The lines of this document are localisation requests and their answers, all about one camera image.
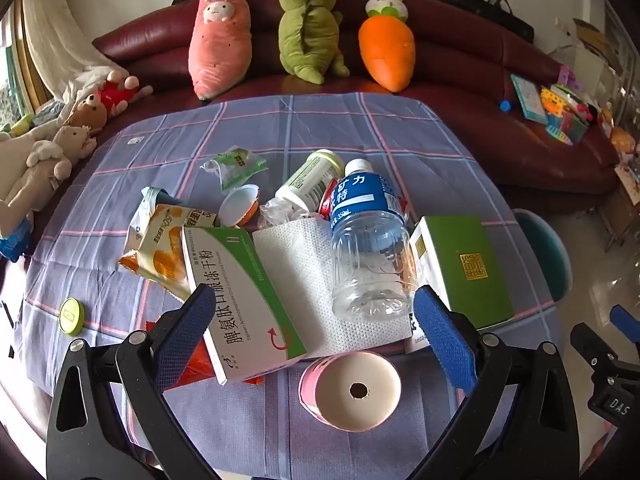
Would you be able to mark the white paper towel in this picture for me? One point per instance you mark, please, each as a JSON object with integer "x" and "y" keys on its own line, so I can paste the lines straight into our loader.
{"x": 297, "y": 258}

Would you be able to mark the white blanket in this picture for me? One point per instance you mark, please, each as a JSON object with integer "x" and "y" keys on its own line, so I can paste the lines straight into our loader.
{"x": 69, "y": 65}

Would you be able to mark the red soda can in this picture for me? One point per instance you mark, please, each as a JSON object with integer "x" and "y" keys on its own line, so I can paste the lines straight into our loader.
{"x": 325, "y": 203}

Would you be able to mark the green tea box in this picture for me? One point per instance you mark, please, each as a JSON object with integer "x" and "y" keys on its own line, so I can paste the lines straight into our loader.
{"x": 454, "y": 256}

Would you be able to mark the white green-label pill bottle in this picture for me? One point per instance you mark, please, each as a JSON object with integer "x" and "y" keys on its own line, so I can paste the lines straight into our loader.
{"x": 306, "y": 187}

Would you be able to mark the orange white jelly cup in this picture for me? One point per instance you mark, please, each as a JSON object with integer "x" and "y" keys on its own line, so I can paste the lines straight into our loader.
{"x": 239, "y": 206}

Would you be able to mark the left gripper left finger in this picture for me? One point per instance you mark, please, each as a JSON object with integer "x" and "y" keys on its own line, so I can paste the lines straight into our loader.
{"x": 86, "y": 438}

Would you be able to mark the orange snack bag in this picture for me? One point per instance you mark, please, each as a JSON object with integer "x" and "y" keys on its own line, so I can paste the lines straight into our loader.
{"x": 156, "y": 253}

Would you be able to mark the clear blue-label water bottle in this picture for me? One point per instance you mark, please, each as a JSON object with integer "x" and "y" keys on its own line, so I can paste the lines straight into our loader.
{"x": 373, "y": 271}

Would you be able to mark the green lid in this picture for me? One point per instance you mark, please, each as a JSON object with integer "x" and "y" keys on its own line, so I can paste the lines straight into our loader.
{"x": 71, "y": 317}

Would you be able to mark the teal children's book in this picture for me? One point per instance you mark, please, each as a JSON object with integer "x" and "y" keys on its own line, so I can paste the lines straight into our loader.
{"x": 529, "y": 99}

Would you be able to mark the light blue wrapper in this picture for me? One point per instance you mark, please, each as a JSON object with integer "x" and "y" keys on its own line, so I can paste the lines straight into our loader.
{"x": 151, "y": 198}

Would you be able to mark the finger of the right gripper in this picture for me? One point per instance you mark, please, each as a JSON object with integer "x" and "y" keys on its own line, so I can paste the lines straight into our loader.
{"x": 625, "y": 323}
{"x": 597, "y": 353}

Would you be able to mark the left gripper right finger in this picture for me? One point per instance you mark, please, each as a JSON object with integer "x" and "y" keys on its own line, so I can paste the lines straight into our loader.
{"x": 517, "y": 419}

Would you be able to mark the pink paper cup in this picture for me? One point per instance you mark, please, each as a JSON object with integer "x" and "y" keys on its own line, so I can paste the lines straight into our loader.
{"x": 353, "y": 392}

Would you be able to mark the green dinosaur plush toy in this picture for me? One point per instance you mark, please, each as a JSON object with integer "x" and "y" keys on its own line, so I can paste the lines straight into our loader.
{"x": 309, "y": 33}

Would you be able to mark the teal plastic trash bin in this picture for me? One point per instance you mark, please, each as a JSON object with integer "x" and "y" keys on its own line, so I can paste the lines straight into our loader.
{"x": 550, "y": 253}

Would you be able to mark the purple plaid tablecloth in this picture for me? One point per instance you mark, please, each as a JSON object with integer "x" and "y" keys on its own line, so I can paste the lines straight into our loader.
{"x": 262, "y": 430}

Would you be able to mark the orange carrot plush toy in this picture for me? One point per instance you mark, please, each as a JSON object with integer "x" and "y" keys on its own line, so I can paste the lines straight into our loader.
{"x": 386, "y": 43}

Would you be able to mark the brown teddy bear red shirt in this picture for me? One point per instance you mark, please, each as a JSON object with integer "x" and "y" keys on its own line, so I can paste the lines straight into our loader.
{"x": 109, "y": 99}

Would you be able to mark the beige rabbit plush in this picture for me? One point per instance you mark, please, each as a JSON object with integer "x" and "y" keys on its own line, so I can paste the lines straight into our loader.
{"x": 47, "y": 165}

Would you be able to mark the green white medicine box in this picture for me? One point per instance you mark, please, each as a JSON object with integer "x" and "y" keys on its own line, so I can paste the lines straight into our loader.
{"x": 250, "y": 333}

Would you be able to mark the green clear snack wrapper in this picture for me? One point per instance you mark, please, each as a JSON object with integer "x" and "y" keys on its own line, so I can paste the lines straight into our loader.
{"x": 234, "y": 167}

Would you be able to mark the dark red leather sofa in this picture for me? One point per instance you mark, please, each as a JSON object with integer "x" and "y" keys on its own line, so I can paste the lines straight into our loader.
{"x": 463, "y": 69}

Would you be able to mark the pink radish plush toy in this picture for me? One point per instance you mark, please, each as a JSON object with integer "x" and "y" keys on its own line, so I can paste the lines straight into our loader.
{"x": 221, "y": 47}

